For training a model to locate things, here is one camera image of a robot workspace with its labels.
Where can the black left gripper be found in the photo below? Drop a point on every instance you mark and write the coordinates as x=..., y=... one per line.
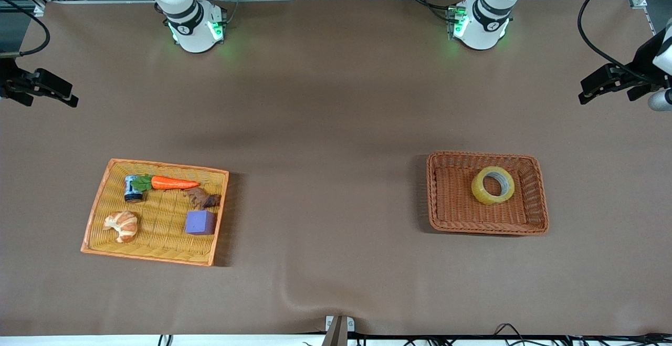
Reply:
x=643, y=62

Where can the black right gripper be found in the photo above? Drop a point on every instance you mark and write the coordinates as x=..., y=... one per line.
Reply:
x=9, y=79

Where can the yellow clear tape roll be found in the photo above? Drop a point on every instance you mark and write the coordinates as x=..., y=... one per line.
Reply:
x=480, y=191

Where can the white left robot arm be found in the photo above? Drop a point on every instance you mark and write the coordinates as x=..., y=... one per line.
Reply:
x=480, y=31

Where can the small blue can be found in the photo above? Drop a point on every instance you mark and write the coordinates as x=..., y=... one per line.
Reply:
x=132, y=189

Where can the orange toy carrot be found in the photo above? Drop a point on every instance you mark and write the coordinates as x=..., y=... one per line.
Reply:
x=173, y=182

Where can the toy croissant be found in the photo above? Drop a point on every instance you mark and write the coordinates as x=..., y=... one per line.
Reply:
x=122, y=225

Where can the yellow woven tray orange rim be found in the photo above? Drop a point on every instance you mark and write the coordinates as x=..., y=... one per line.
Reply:
x=152, y=249

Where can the brown wicker basket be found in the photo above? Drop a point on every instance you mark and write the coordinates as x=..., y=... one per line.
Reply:
x=457, y=204

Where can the purple cube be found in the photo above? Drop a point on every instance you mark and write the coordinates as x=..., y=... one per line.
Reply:
x=200, y=223

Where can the metal table edge bracket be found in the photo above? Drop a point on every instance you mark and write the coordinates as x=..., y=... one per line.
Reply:
x=339, y=327

